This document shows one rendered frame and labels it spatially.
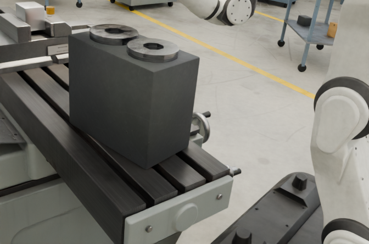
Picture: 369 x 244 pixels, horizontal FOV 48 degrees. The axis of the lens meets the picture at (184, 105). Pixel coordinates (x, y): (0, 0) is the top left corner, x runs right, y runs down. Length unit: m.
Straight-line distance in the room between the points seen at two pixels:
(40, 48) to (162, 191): 0.59
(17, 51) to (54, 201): 0.38
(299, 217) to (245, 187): 1.09
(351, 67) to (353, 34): 0.07
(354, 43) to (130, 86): 0.49
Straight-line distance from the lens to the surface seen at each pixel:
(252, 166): 2.56
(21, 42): 1.13
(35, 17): 1.16
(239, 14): 1.13
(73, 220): 1.19
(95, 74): 0.76
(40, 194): 1.08
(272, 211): 1.30
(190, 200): 0.72
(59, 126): 0.87
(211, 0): 1.11
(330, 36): 4.48
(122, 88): 0.72
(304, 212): 1.34
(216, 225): 2.10
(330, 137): 0.97
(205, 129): 1.46
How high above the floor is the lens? 1.39
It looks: 26 degrees down
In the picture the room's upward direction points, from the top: 7 degrees clockwise
